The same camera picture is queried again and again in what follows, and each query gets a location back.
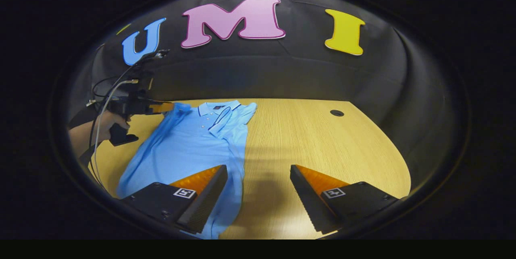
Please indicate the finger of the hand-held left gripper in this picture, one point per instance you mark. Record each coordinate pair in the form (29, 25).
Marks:
(163, 108)

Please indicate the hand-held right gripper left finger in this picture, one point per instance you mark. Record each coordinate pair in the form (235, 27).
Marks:
(203, 206)

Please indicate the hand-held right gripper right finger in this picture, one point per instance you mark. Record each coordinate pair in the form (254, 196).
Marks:
(308, 202)

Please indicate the light blue T-shirt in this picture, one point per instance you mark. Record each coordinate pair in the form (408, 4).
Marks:
(193, 146)

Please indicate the black backdrop cloth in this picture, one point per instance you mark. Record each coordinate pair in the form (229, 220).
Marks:
(302, 73)

